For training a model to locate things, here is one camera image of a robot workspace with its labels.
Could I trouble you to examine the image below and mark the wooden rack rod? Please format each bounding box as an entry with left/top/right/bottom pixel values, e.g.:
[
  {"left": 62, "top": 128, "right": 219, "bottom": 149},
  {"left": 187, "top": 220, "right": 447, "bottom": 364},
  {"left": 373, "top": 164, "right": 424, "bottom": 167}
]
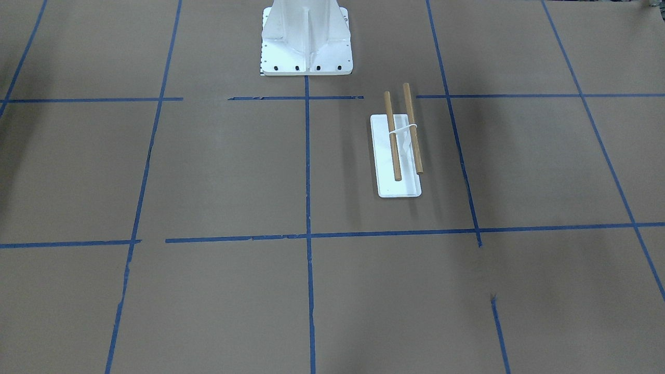
[
  {"left": 402, "top": 83, "right": 424, "bottom": 175},
  {"left": 384, "top": 91, "right": 402, "bottom": 182}
]

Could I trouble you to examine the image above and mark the white towel rack base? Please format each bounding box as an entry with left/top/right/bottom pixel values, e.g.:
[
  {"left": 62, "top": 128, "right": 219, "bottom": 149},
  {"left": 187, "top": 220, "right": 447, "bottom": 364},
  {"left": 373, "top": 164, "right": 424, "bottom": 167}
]
[{"left": 370, "top": 114, "right": 422, "bottom": 198}]

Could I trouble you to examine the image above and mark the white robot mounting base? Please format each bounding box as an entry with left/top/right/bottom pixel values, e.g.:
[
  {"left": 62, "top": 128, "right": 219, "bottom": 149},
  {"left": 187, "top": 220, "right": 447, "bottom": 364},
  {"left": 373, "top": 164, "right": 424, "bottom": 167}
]
[{"left": 260, "top": 1, "right": 354, "bottom": 76}]

